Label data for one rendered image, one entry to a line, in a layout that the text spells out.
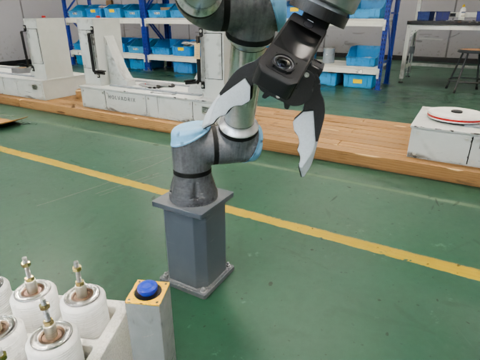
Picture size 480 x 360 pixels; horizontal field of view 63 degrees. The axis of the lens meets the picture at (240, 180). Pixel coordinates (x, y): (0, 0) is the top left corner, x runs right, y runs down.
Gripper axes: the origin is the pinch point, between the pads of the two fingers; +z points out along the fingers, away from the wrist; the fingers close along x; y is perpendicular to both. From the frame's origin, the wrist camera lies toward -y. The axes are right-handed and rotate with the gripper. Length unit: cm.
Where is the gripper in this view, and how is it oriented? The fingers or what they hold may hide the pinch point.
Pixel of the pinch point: (250, 155)
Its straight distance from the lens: 52.4
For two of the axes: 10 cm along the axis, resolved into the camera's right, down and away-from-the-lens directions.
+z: -3.8, 8.1, 4.5
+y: 2.3, -3.9, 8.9
